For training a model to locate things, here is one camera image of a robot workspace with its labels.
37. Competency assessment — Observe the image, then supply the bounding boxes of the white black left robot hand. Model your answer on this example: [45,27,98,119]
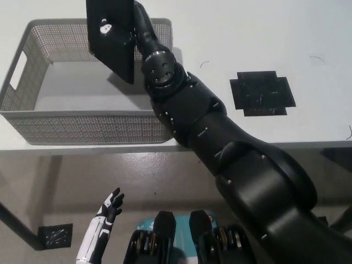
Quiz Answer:
[76,187,125,261]

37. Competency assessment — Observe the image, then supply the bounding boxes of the black notebook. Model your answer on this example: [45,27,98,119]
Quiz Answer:
[85,0,136,85]

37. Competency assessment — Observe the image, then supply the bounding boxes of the black table foot plate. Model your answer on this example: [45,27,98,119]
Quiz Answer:
[37,223,74,250]

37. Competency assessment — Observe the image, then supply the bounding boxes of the white table leg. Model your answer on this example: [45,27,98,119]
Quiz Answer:
[40,155,63,229]

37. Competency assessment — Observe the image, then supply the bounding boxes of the black table floor bar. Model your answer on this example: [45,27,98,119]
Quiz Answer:
[0,202,39,251]

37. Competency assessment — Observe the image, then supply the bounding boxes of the grey perforated plastic basket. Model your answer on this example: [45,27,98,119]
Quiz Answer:
[0,18,174,146]

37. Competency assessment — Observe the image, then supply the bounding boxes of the black cross-shaped floor mat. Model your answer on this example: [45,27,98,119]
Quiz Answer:
[229,70,296,117]

